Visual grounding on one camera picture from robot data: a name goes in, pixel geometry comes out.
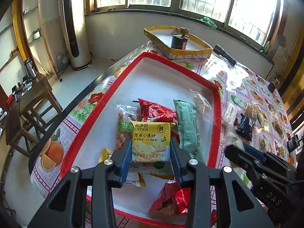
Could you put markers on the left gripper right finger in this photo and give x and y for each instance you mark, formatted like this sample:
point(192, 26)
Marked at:
point(236, 206)

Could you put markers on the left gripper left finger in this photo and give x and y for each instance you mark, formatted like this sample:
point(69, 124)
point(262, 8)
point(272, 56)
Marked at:
point(65, 206)

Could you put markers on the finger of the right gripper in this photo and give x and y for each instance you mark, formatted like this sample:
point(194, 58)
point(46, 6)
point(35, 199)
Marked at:
point(255, 170)
point(253, 151)

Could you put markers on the dark blue snack packet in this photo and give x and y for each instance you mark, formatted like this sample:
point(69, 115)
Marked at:
point(245, 128)

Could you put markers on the red snack packet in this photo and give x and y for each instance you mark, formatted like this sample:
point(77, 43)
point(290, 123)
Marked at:
point(172, 200)
point(154, 112)

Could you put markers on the green long snack packet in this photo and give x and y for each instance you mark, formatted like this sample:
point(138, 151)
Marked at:
point(188, 129)

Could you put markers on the yellow cracker snack packet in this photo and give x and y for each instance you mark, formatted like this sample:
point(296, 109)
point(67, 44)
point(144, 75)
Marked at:
point(150, 152)

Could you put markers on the clear peanut snack packet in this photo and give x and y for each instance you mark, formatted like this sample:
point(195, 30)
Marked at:
point(126, 114)

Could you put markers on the white long biscuit packet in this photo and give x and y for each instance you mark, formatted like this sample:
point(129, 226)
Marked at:
point(230, 115)

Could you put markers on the floral wrapped snack packet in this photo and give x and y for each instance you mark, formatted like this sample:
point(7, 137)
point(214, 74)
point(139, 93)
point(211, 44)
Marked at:
point(262, 118)

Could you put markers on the clear pastry packet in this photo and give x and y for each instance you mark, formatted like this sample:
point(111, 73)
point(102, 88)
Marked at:
point(277, 127)

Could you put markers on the clear striped biscuit packet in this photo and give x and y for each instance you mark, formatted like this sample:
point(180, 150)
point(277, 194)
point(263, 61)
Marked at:
point(252, 112)

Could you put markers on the black weight right edge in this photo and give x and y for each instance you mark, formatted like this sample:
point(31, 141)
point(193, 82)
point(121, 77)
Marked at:
point(293, 143)

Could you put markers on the clear sesame candy packet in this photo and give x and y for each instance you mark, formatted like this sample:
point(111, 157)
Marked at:
point(202, 105)

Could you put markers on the small black weight far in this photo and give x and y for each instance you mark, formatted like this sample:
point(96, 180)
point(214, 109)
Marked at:
point(273, 85)

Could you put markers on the red shallow tray box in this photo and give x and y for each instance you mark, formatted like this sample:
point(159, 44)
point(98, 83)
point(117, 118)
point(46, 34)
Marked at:
point(158, 80)

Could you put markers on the wooden stool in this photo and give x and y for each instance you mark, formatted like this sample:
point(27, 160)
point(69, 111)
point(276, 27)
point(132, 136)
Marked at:
point(25, 123)

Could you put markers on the black flashlight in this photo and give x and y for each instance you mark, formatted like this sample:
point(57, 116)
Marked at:
point(221, 52)

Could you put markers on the black weight in yellow tray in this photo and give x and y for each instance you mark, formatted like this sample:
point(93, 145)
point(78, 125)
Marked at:
point(180, 38)

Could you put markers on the green cloth on windowsill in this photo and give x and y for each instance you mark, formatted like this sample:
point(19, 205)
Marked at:
point(208, 22)

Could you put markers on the yellow shallow tray box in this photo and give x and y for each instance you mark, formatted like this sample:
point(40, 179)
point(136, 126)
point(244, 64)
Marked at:
point(161, 36)

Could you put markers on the white tower air conditioner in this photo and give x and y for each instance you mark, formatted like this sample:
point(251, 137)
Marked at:
point(74, 31)

